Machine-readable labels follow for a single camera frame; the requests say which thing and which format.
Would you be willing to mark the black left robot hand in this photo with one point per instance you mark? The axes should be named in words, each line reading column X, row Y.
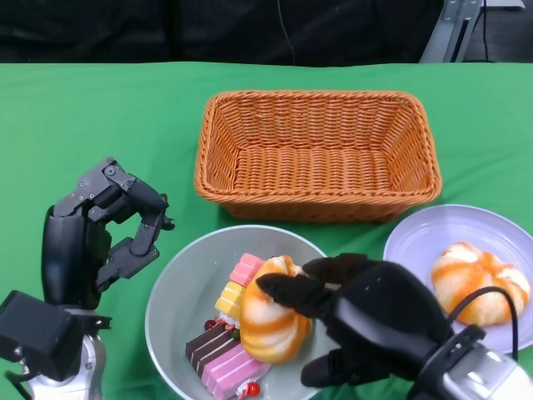
column 64, row 254

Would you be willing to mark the black backdrop cloth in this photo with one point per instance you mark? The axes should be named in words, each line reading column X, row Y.
column 125, row 29

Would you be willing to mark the pink yellow layered cake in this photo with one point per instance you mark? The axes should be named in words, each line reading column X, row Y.
column 233, row 291

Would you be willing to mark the green tablecloth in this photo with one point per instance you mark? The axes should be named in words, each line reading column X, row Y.
column 125, row 125

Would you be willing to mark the grey metal stand frame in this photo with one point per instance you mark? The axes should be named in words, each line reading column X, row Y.
column 441, row 37

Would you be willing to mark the brown pink layered cake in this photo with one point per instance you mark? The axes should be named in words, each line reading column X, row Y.
column 225, row 362

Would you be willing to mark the white round plate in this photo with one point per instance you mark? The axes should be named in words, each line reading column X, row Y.
column 416, row 233

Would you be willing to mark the white orange striped bun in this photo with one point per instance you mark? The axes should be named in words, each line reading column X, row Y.
column 470, row 275

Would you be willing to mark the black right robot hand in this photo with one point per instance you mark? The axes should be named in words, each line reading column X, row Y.
column 383, row 316

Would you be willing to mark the orange wicker basket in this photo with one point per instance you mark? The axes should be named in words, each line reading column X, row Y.
column 312, row 175

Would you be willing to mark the grey-green round bowl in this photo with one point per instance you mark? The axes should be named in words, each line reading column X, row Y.
column 183, row 291

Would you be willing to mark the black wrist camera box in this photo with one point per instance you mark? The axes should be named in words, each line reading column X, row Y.
column 37, row 333

